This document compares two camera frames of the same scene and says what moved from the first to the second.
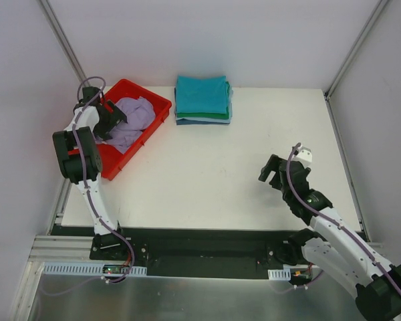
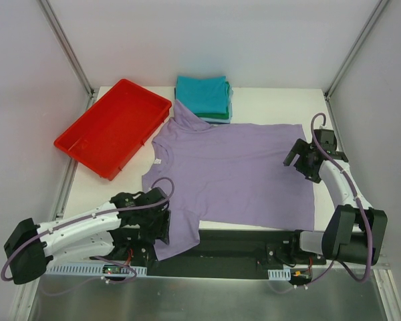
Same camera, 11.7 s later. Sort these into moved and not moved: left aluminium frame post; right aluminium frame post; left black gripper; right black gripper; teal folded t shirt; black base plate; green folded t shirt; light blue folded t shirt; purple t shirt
Moved: purple t shirt; right black gripper; left black gripper
Not moved: right aluminium frame post; teal folded t shirt; left aluminium frame post; light blue folded t shirt; black base plate; green folded t shirt
